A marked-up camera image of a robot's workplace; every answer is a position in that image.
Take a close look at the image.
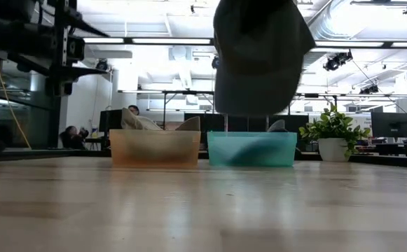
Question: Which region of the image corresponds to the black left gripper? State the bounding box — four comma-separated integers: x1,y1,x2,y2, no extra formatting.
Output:
45,0,110,97

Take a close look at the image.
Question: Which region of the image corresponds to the beige baseball cap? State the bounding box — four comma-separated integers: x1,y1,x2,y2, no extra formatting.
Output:
120,107,202,132

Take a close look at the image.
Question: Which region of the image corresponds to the black computer monitor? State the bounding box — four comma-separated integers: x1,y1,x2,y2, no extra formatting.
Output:
98,108,123,134
371,111,407,139

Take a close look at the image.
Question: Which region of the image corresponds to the long ceiling light strip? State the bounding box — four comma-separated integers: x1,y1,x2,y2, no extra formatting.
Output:
83,36,407,50

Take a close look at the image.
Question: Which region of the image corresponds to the orange translucent plastic bin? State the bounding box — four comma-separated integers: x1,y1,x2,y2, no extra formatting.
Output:
109,129,202,169

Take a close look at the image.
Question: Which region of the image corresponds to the teal translucent plastic bin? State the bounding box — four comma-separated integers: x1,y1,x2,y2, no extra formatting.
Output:
207,131,298,168

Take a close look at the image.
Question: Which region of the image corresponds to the green leafy plant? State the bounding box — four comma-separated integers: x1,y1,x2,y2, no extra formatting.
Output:
298,103,372,159

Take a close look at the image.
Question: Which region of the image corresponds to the white plant pot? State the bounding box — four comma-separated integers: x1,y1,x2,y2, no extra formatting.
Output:
317,136,352,163

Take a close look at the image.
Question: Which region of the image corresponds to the yellow cable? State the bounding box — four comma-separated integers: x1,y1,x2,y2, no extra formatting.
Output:
0,58,32,151

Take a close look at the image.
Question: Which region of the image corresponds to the black metal frame stand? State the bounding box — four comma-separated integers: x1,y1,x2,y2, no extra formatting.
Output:
118,89,215,131

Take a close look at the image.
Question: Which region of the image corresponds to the black low partition wall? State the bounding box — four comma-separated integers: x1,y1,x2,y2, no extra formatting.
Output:
184,113,310,133

